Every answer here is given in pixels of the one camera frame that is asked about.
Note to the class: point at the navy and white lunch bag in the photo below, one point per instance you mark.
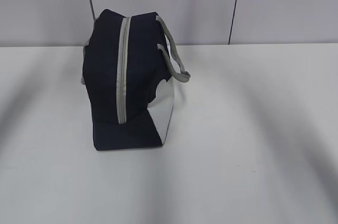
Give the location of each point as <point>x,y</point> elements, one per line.
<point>129,68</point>

